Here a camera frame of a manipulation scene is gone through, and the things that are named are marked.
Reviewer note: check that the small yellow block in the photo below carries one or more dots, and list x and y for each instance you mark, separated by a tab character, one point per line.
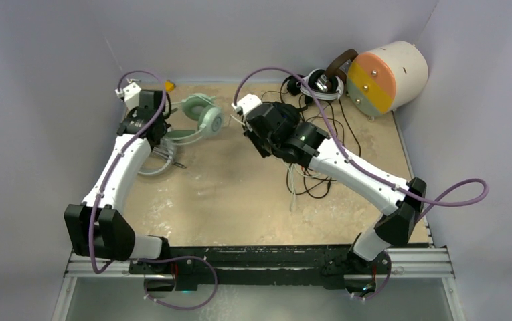
169	86

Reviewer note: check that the white grey headphones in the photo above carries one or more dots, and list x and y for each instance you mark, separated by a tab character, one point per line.
161	159

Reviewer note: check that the small black on-ear headphones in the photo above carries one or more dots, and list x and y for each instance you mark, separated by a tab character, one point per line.
292	85

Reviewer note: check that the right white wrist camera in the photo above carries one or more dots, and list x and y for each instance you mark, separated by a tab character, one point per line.
246	104

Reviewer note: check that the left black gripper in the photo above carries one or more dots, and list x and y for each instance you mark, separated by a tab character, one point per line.
133	114

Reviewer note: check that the white black headphones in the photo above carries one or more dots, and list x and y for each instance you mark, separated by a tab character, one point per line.
324	88

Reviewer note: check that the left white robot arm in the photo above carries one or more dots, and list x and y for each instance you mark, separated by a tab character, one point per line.
96	226

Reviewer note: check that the mint green headphones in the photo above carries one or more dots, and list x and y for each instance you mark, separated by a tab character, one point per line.
208	116

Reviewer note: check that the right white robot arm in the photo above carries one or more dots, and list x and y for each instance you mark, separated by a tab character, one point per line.
399	212

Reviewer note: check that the round pastel drawer cabinet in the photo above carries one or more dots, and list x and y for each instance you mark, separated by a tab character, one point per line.
383	79

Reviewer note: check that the brown headphones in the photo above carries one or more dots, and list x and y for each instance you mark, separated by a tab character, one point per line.
334	68

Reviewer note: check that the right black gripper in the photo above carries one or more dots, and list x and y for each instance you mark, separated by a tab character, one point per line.
252	137

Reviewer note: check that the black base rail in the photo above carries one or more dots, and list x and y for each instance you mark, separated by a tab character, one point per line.
329	266

